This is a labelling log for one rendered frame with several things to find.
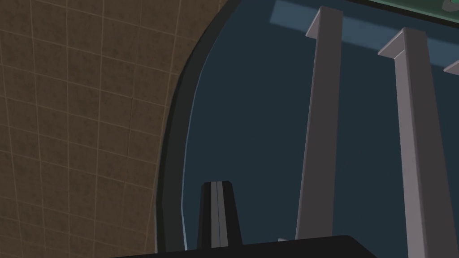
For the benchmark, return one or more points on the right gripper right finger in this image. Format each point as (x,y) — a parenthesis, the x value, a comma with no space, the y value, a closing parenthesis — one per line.
(229,222)

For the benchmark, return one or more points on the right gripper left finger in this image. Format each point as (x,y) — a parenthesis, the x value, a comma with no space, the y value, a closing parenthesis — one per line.
(208,215)

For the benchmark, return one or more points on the dark blue round rug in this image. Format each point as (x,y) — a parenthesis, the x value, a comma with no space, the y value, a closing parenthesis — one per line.
(251,107)

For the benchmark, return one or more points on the green flat board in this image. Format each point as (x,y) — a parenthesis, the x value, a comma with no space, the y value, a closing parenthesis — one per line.
(412,6)

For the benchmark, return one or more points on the grey square post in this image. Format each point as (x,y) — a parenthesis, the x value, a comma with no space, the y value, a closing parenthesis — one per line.
(419,161)
(319,143)
(453,68)

